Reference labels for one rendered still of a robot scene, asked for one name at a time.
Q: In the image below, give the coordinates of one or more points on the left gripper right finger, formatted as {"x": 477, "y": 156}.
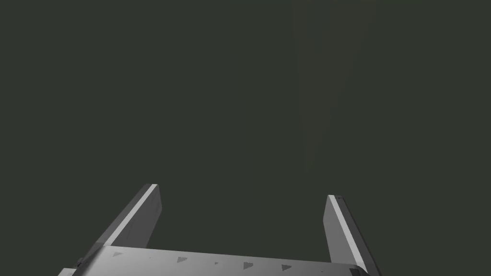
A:
{"x": 342, "y": 233}

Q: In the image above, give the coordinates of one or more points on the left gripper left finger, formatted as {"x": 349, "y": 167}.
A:
{"x": 135, "y": 220}

